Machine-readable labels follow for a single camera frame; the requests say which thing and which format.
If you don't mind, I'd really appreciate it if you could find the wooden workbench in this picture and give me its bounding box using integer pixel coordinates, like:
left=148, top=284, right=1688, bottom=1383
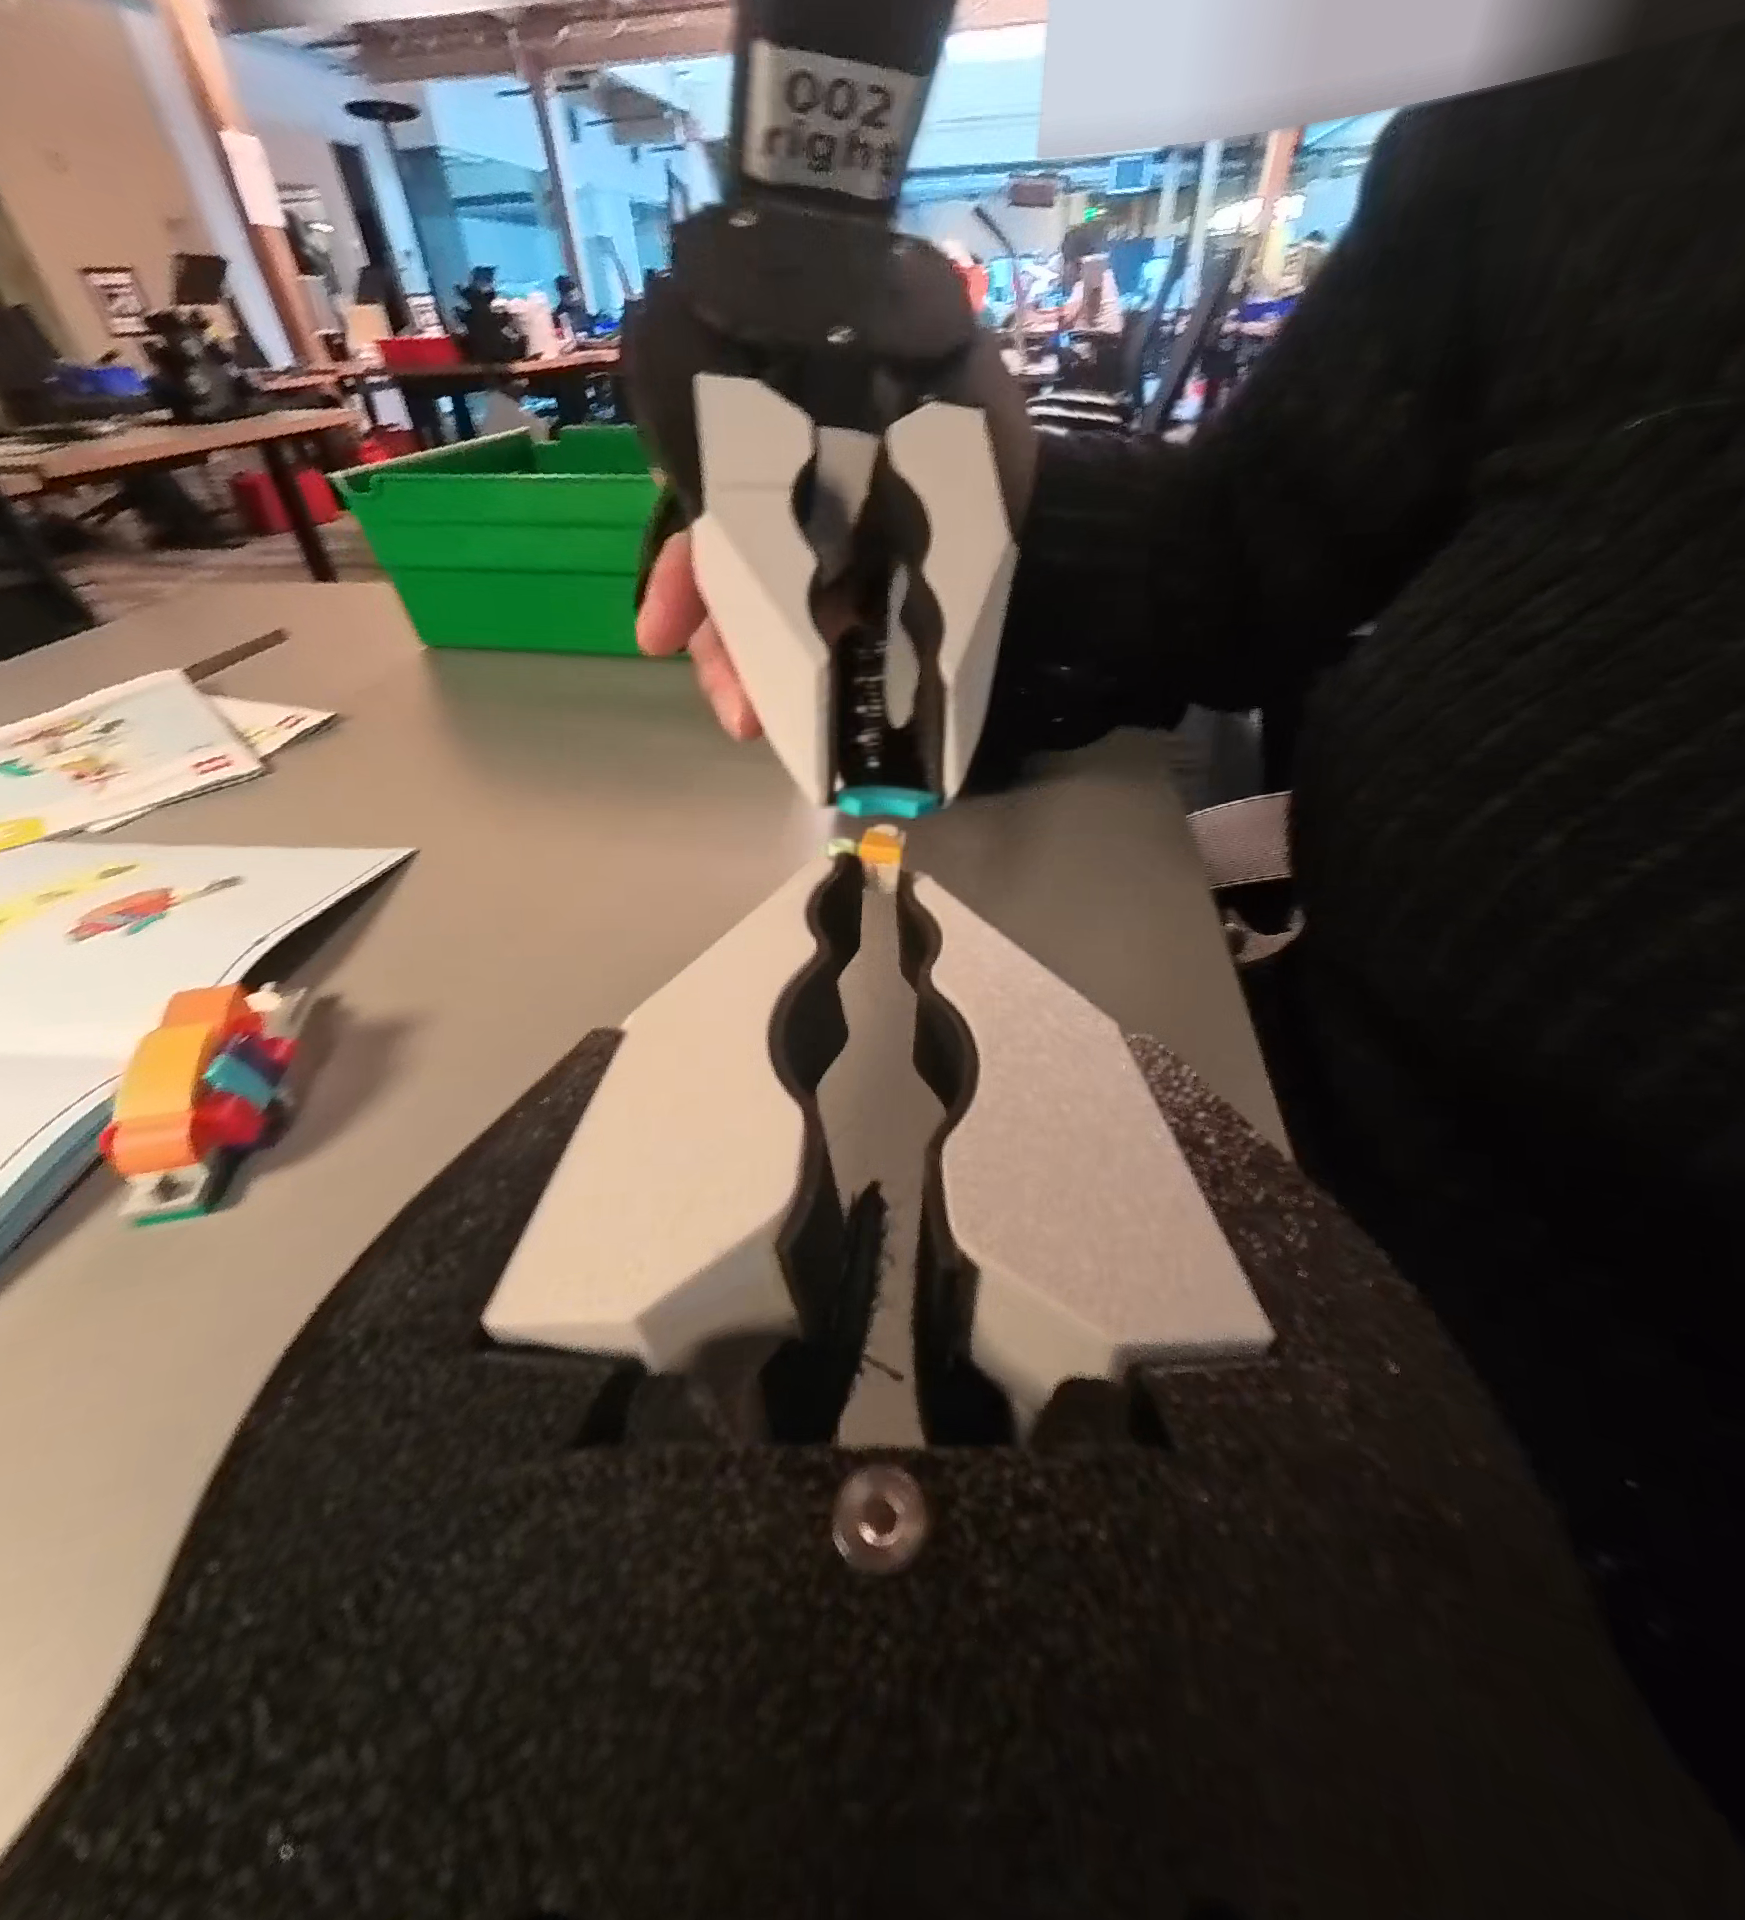
left=0, top=405, right=364, bottom=583

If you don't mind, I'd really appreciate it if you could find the open lego instruction booklet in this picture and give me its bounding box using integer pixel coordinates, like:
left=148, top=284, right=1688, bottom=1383
left=0, top=841, right=416, bottom=1350

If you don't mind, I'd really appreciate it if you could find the colourful lego build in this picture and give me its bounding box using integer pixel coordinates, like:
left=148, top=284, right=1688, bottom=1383
left=96, top=982, right=307, bottom=1227

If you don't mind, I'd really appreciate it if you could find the grey strap buckle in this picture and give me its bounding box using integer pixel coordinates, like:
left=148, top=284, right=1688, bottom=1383
left=1188, top=790, right=1300, bottom=962

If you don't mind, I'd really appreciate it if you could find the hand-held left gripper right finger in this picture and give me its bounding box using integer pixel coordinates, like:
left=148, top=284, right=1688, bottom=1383
left=895, top=878, right=1277, bottom=1400

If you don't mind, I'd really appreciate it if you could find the small lego instruction booklet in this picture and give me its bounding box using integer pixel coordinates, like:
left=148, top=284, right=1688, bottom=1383
left=0, top=668, right=267, bottom=873
left=205, top=695, right=340, bottom=760

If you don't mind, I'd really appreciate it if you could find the person's right forearm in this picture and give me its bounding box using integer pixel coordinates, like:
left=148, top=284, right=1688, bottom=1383
left=1000, top=427, right=1355, bottom=781

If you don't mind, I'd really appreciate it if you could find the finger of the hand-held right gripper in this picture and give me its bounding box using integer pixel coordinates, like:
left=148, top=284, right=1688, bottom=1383
left=688, top=372, right=862, bottom=814
left=878, top=393, right=1022, bottom=805

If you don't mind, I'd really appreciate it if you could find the green plastic bin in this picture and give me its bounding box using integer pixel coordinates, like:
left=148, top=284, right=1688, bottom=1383
left=328, top=424, right=695, bottom=657

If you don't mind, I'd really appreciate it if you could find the person's right hand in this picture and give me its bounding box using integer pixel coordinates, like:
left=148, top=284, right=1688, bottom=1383
left=634, top=528, right=773, bottom=744

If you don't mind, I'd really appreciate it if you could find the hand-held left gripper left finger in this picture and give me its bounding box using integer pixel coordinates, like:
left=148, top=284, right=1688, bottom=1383
left=480, top=868, right=867, bottom=1397

